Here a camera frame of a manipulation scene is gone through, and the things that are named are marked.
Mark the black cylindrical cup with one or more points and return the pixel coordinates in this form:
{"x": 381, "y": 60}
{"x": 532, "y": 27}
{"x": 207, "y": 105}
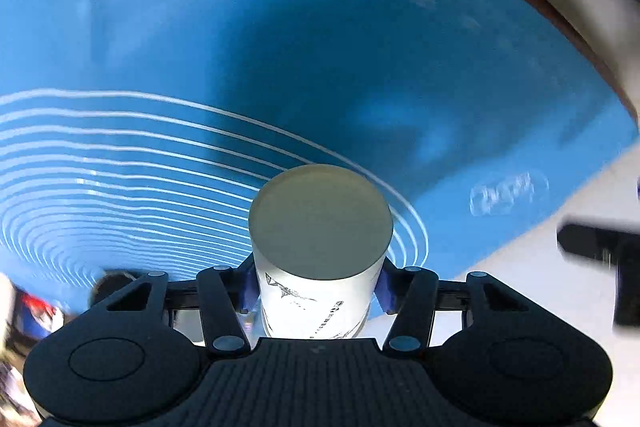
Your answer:
{"x": 107, "y": 285}

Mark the blue silicone mat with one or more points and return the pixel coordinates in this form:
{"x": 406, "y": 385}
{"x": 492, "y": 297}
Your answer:
{"x": 136, "y": 133}

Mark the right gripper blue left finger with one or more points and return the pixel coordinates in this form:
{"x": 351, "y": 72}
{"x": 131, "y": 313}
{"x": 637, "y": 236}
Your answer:
{"x": 223, "y": 294}

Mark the white paper cup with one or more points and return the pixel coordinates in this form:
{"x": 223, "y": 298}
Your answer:
{"x": 319, "y": 235}

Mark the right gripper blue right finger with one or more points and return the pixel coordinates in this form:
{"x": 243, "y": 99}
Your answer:
{"x": 410, "y": 296}

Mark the white cardboard box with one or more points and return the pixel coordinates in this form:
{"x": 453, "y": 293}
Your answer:
{"x": 35, "y": 318}

